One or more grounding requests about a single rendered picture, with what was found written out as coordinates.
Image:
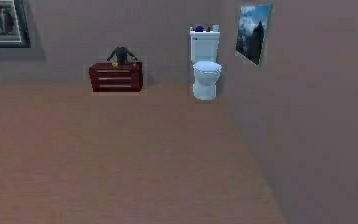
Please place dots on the white toilet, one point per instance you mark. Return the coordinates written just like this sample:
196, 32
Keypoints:
205, 50

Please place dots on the grey black-framed picture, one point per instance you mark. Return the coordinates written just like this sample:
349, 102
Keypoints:
3, 21

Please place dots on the dark red chest of drawers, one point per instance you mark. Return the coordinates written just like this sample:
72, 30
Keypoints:
116, 78

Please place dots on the pale blue cup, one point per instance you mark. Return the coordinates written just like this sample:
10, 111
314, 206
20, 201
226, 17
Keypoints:
216, 28

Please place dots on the dark grey statue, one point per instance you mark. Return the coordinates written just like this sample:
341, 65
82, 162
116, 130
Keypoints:
122, 55

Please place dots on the blue round object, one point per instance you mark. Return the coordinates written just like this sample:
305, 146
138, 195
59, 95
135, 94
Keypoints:
199, 28

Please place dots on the blue sky framed picture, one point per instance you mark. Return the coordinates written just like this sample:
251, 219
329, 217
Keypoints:
252, 33

